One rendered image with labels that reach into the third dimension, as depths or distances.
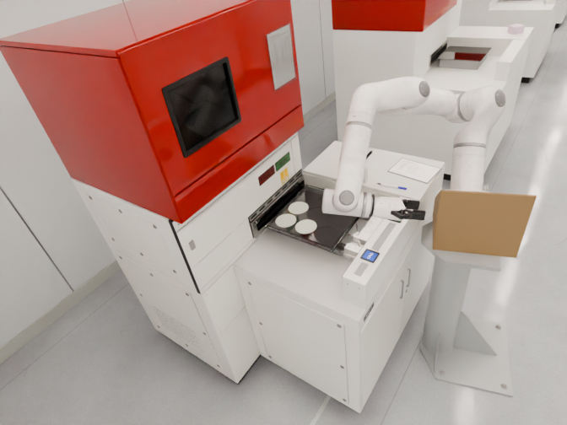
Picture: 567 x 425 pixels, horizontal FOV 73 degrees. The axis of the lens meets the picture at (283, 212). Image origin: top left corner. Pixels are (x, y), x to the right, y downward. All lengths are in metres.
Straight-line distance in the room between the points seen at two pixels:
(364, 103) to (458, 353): 1.58
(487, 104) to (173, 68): 1.14
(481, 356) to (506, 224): 0.98
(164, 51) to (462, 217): 1.22
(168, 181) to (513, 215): 1.26
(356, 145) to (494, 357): 1.57
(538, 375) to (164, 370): 2.04
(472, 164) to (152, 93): 1.19
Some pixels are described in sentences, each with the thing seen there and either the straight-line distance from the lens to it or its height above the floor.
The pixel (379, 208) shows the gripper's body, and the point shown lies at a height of 1.26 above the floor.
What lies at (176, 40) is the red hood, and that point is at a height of 1.79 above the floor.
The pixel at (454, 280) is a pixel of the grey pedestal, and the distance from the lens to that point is 1.95.
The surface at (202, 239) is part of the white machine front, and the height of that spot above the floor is 1.06.
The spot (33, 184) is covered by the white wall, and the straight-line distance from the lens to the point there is 2.83.
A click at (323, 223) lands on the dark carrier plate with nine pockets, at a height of 0.90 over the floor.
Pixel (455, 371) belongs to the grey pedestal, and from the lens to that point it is 2.39.
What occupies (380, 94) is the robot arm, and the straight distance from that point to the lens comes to 1.39.
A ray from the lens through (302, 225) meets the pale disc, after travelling 1.78.
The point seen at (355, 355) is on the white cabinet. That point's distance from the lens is 1.71.
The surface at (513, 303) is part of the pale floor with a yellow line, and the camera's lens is 2.78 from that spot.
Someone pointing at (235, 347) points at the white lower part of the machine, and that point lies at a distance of 2.10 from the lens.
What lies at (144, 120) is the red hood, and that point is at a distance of 1.23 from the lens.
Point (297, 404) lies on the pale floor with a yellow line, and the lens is 2.28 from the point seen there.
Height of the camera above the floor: 2.04
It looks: 38 degrees down
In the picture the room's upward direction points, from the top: 10 degrees counter-clockwise
